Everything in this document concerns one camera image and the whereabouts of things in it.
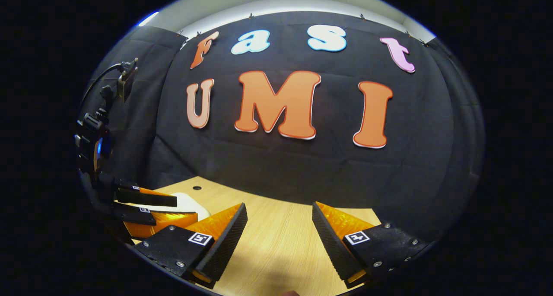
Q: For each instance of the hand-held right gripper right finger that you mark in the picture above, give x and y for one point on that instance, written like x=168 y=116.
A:
x=332 y=248

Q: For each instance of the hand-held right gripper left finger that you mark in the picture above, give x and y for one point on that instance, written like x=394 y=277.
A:
x=224 y=248

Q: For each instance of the pale yellow suitcase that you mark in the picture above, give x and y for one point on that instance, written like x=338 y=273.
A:
x=191 y=203

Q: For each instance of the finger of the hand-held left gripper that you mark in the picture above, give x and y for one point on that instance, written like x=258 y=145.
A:
x=147 y=198
x=134 y=214

